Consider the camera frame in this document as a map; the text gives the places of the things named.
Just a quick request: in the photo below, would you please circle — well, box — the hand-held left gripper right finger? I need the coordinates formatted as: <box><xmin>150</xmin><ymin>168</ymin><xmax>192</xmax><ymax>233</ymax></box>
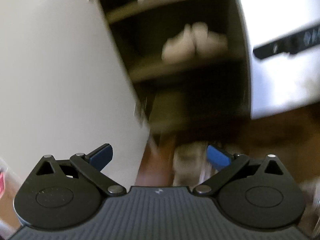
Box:
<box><xmin>194</xmin><ymin>145</ymin><xmax>284</xmax><ymax>196</ymax></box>

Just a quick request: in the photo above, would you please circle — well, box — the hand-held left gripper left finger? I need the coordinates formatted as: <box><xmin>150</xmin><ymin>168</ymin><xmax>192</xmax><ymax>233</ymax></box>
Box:
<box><xmin>36</xmin><ymin>144</ymin><xmax>127</xmax><ymax>197</ymax></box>

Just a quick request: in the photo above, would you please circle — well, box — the brown fleece strap shoe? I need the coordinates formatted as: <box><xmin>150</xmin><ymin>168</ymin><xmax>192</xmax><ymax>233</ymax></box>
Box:
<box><xmin>172</xmin><ymin>141</ymin><xmax>227</xmax><ymax>187</ymax></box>

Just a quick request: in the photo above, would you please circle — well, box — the shoe cabinet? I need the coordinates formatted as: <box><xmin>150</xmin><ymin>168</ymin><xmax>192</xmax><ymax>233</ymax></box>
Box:
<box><xmin>99</xmin><ymin>0</ymin><xmax>252</xmax><ymax>153</ymax></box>

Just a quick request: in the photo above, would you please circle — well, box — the white plush slipper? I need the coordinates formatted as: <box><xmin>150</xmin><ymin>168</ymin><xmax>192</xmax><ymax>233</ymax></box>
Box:
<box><xmin>191</xmin><ymin>22</ymin><xmax>228</xmax><ymax>55</ymax></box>
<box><xmin>161</xmin><ymin>23</ymin><xmax>198</xmax><ymax>62</ymax></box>

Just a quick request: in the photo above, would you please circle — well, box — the white cabinet door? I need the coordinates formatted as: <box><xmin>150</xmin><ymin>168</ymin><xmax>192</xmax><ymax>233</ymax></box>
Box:
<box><xmin>0</xmin><ymin>0</ymin><xmax>152</xmax><ymax>202</ymax></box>
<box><xmin>229</xmin><ymin>0</ymin><xmax>320</xmax><ymax>120</ymax></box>

